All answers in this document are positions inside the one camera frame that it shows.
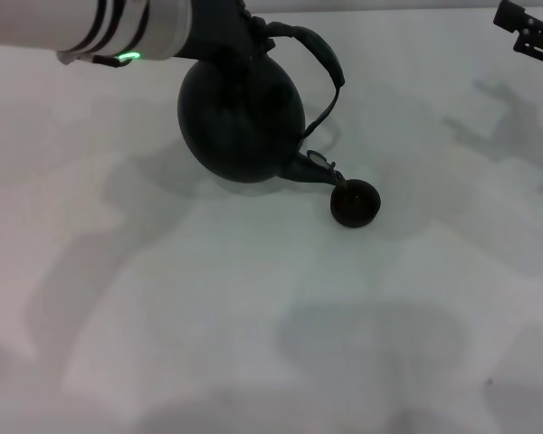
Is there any black round teapot with handle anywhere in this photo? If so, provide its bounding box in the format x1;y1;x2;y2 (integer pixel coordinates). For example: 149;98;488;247
176;23;347;191

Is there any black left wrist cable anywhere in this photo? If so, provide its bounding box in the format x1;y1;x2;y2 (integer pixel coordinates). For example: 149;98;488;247
90;53;133;69

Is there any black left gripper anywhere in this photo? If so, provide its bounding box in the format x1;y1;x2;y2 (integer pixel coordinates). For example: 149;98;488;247
174;0;276;64

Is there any small dark teacup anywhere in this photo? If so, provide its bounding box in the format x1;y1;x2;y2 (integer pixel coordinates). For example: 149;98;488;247
329;178;382;229

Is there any silver left camera bracket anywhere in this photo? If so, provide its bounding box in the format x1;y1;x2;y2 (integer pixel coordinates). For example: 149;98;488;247
56;50;94;65

